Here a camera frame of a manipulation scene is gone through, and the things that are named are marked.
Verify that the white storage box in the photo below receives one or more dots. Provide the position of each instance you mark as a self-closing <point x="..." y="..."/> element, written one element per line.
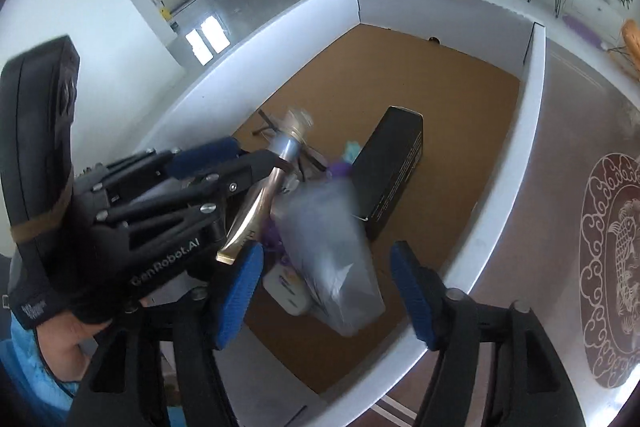
<point x="400" y="72"/>

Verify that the white sunscreen bottle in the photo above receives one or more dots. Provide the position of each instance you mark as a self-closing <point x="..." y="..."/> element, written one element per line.
<point x="285" y="289"/>

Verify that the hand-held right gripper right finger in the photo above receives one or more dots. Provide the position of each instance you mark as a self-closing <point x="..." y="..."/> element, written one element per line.
<point x="415" y="292"/>

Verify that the translucent plastic bag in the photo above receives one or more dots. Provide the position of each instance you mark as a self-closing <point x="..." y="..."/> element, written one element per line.
<point x="330" y="257"/>

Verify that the gold cosmetic tube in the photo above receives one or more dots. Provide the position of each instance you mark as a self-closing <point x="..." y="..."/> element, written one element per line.
<point x="255" y="212"/>

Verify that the black cardboard box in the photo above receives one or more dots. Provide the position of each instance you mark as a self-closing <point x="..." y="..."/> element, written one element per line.
<point x="395" y="157"/>

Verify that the purple floor mat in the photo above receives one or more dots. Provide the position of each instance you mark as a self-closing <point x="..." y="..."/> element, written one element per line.
<point x="585" y="32"/>

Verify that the person's left forearm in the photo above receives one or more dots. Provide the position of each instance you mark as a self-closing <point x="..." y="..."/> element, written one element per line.
<point x="65" y="347"/>

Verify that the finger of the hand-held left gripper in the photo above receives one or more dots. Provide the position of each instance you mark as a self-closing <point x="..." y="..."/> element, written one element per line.
<point x="250" y="172"/>
<point x="205" y="157"/>

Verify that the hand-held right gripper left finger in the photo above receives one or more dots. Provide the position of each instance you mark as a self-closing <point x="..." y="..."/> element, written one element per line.
<point x="240" y="297"/>

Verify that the rimless eyeglasses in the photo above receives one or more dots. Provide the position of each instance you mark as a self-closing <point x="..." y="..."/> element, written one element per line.
<point x="265" y="122"/>

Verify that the orange lounge chair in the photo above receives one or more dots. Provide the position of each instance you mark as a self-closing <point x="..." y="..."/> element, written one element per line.
<point x="631" y="49"/>

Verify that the purple plastic toy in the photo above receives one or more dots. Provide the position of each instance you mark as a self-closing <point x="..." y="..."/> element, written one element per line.
<point x="339" y="169"/>

